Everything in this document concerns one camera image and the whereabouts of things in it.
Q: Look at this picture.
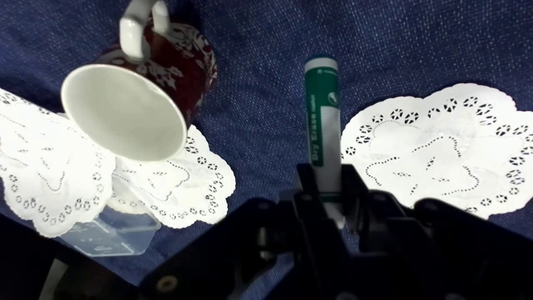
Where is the white paper lace doily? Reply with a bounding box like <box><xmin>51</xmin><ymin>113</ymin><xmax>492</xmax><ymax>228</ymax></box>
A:
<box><xmin>0</xmin><ymin>86</ymin><xmax>119</xmax><ymax>240</ymax></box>
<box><xmin>337</xmin><ymin>81</ymin><xmax>533</xmax><ymax>221</ymax></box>
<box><xmin>106</xmin><ymin>123</ymin><xmax>237</xmax><ymax>230</ymax></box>

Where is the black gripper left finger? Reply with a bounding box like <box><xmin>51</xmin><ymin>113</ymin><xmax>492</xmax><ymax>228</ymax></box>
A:
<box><xmin>137</xmin><ymin>163</ymin><xmax>346</xmax><ymax>300</ymax></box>

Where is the green and white marker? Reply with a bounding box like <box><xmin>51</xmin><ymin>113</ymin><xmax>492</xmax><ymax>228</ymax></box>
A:
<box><xmin>301</xmin><ymin>55</ymin><xmax>342</xmax><ymax>223</ymax></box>

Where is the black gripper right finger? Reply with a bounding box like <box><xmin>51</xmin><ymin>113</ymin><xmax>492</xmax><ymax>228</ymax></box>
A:
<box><xmin>337</xmin><ymin>163</ymin><xmax>533</xmax><ymax>300</ymax></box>

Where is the blue denim table cloth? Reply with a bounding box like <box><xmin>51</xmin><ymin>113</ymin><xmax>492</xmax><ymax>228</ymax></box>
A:
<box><xmin>0</xmin><ymin>0</ymin><xmax>533</xmax><ymax>290</ymax></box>

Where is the dark red patterned mug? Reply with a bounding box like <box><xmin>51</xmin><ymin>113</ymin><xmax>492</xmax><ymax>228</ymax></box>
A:
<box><xmin>58</xmin><ymin>0</ymin><xmax>219</xmax><ymax>163</ymax></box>

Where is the clear plastic box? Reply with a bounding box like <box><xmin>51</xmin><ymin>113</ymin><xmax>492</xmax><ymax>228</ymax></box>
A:
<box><xmin>56</xmin><ymin>193</ymin><xmax>162</xmax><ymax>258</ymax></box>

